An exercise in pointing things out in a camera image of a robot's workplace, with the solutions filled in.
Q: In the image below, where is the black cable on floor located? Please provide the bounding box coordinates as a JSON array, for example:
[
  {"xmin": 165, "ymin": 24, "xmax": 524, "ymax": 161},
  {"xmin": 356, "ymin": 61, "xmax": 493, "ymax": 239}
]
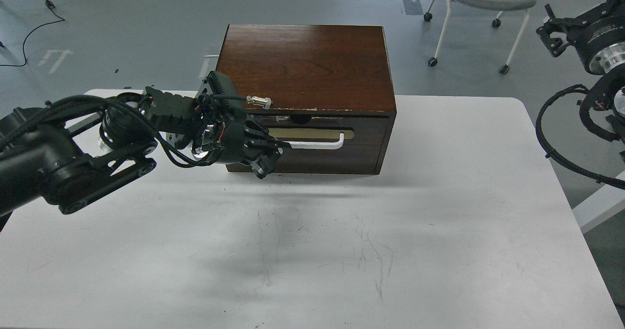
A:
[{"xmin": 0, "ymin": 0, "xmax": 66, "ymax": 67}]

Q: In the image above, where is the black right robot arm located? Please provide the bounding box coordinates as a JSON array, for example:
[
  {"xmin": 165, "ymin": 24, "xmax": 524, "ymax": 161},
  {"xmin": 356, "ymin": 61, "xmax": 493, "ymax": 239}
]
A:
[{"xmin": 535, "ymin": 0, "xmax": 625, "ymax": 189}]

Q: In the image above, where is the dark wooden cabinet box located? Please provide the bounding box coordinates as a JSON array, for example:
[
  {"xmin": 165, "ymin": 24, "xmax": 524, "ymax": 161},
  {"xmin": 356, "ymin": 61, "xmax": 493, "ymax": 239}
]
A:
[{"xmin": 215, "ymin": 24, "xmax": 397, "ymax": 175}]

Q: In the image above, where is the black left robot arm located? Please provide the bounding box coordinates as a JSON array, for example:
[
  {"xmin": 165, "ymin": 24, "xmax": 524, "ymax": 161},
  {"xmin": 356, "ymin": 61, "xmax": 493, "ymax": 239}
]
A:
[{"xmin": 0, "ymin": 71, "xmax": 291, "ymax": 226}]

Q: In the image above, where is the wooden drawer with white handle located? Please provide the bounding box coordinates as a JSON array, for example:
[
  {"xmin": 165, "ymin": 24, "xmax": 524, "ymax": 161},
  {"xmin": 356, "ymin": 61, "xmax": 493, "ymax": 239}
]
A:
[{"xmin": 254, "ymin": 115, "xmax": 394, "ymax": 175}]

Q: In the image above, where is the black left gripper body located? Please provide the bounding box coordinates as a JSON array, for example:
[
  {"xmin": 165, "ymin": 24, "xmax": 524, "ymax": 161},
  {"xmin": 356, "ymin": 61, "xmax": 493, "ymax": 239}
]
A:
[{"xmin": 142, "ymin": 71, "xmax": 257, "ymax": 165}]

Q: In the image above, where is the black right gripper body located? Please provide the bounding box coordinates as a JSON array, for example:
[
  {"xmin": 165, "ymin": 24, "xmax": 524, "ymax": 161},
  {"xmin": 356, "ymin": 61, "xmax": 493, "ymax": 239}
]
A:
[{"xmin": 571, "ymin": 12, "xmax": 625, "ymax": 75}]

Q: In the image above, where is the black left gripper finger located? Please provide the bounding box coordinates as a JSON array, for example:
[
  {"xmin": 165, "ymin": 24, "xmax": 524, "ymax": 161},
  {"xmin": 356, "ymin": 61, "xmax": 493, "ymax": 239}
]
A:
[
  {"xmin": 243, "ymin": 119, "xmax": 292, "ymax": 154},
  {"xmin": 240, "ymin": 146, "xmax": 284, "ymax": 179}
]

